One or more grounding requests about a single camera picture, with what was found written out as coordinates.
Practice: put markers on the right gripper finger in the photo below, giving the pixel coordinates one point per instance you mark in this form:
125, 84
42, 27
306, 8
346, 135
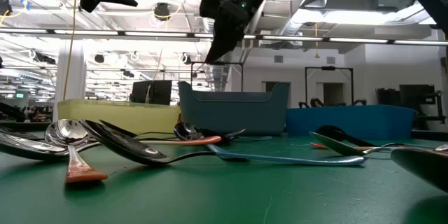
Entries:
225, 35

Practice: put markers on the black metal spoon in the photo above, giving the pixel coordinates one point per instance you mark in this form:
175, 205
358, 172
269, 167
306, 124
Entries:
423, 168
336, 133
17, 134
119, 132

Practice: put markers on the long linear ceiling light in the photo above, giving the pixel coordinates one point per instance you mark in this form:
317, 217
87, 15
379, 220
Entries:
157, 34

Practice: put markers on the grey-blue plastic bin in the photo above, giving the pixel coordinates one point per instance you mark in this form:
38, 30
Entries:
238, 115

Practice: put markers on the white structural column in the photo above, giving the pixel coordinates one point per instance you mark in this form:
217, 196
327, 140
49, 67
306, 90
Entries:
75, 77

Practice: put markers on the black monitor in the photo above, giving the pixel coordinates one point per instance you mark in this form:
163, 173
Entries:
154, 92

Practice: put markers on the black background robot arms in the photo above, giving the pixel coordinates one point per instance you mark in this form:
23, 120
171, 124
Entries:
316, 102

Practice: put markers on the yellow-green plastic bin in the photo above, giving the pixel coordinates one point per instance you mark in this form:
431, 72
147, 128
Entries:
119, 115

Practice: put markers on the green exit sign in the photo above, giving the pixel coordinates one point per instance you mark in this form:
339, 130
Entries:
20, 95

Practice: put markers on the blue plastic bin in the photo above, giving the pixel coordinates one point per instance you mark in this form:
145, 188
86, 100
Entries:
350, 120

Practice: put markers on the green table mat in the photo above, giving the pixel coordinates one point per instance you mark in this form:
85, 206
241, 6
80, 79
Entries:
224, 196

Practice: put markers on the black workstation equipment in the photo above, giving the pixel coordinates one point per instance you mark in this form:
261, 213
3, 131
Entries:
416, 94

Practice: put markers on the black metal frame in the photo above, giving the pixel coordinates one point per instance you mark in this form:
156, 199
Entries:
329, 67
217, 63

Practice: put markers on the black ceiling camera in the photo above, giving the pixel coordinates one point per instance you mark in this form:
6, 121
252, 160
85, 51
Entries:
4, 6
162, 11

